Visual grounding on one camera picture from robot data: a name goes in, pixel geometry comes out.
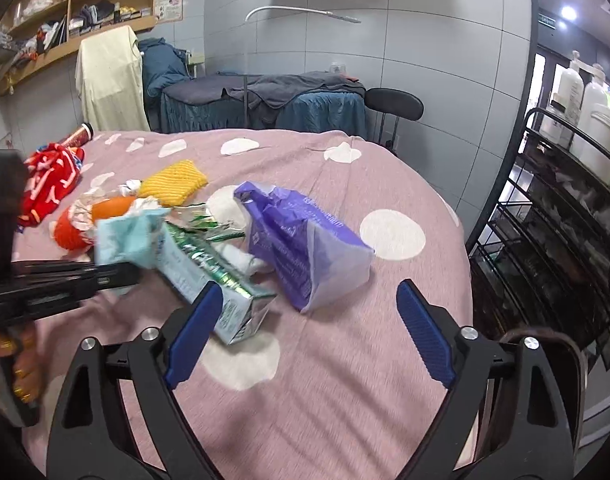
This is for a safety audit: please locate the red patterned cloth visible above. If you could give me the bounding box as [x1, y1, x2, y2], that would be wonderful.
[16, 142, 86, 228]

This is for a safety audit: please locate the grey bed blanket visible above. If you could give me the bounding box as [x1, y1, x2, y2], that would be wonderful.
[162, 71, 367, 113]

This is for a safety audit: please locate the wooden shelving unit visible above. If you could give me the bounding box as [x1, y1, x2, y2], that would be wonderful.
[0, 0, 160, 98]

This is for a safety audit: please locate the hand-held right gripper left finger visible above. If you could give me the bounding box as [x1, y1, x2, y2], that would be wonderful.
[46, 281, 225, 480]

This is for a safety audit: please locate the large white jar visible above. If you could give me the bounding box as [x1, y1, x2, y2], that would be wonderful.
[570, 102, 610, 173]

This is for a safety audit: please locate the blue jacket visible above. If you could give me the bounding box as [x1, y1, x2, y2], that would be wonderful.
[138, 37, 193, 101]

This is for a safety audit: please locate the white pump bottle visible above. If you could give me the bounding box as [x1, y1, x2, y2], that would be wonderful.
[545, 50, 586, 146]
[582, 62, 610, 111]

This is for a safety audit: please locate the green foil wrapper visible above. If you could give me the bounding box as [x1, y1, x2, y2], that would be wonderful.
[167, 203, 246, 241]

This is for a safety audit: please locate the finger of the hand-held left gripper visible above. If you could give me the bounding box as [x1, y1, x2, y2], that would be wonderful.
[8, 259, 142, 292]

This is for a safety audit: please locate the purple plastic bag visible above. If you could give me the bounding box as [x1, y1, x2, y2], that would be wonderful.
[233, 181, 376, 313]

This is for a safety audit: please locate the yellow sponge cloth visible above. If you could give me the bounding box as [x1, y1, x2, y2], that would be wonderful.
[138, 159, 209, 207]

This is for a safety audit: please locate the wall poster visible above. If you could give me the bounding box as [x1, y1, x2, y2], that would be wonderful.
[154, 0, 185, 23]

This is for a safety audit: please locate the cream towel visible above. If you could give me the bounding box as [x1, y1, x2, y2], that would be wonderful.
[75, 25, 151, 133]

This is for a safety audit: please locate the pink polka dot blanket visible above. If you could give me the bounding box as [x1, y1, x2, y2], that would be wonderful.
[10, 129, 473, 480]

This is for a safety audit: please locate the light blue tissue packet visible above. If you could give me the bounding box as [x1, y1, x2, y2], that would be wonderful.
[92, 207, 173, 296]

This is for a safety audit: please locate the light blue green carton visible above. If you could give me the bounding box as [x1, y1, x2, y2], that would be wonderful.
[155, 222, 278, 346]

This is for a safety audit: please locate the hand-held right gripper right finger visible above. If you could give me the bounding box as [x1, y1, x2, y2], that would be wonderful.
[396, 279, 576, 480]

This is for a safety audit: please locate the person's left hand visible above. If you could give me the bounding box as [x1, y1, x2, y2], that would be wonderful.
[0, 322, 43, 408]

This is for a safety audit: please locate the black wire rack cart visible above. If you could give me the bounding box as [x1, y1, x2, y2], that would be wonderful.
[467, 107, 610, 361]

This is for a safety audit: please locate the blue grey clothes pile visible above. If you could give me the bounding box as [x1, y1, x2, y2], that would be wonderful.
[150, 70, 371, 137]

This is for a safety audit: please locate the red cylindrical can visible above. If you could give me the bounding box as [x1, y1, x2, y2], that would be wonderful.
[55, 122, 95, 151]

